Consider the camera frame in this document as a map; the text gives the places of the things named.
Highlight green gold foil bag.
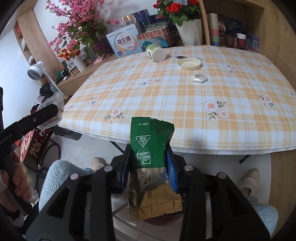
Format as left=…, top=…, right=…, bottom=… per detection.
left=128, top=117, right=183, bottom=220

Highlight small white round packet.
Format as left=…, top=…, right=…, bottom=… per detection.
left=191, top=74, right=208, bottom=83

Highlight green paper noodle cup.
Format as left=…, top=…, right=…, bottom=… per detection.
left=145, top=44, right=167, bottom=63

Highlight clear yellowish plastic wrapper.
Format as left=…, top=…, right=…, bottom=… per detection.
left=37, top=92, right=65, bottom=132

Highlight dark red trash bin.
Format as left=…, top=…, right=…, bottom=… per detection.
left=143, top=212, right=183, bottom=226

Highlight person's left hand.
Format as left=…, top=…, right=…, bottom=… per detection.
left=1, top=152, right=39, bottom=213

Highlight white desk fan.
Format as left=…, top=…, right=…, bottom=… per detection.
left=27, top=61, right=66, bottom=96

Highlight low wooden cabinet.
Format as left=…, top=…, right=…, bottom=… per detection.
left=58, top=54, right=116, bottom=96

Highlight orange plaid tablecloth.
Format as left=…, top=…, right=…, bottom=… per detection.
left=60, top=46, right=295, bottom=155

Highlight small white vase orange flowers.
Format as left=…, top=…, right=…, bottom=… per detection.
left=58, top=48, right=86, bottom=72

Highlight white blue probiotic box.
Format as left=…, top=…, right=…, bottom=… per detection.
left=106, top=23, right=142, bottom=58

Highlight pink cherry blossom bouquet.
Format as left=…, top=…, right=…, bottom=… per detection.
left=45, top=0, right=120, bottom=55

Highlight pink teal gift box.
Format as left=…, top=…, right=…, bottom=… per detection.
left=137, top=27, right=172, bottom=51

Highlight white angular flower vase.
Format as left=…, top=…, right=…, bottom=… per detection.
left=175, top=19, right=203, bottom=46

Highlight dark brown cup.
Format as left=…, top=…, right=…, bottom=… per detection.
left=225, top=34, right=235, bottom=48

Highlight red cup white rim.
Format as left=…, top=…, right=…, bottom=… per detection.
left=236, top=33, right=246, bottom=50

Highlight small purple blue box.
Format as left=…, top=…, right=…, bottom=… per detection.
left=246, top=33, right=260, bottom=53

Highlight dark blue starry box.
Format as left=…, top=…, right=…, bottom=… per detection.
left=132, top=9, right=152, bottom=29

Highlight stack of pastel cups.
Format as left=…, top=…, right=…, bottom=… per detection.
left=208, top=13, right=220, bottom=46

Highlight red rose bouquet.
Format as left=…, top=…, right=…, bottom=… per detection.
left=152, top=0, right=201, bottom=27

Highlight wooden shelf unit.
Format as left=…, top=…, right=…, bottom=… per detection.
left=204, top=1, right=295, bottom=82

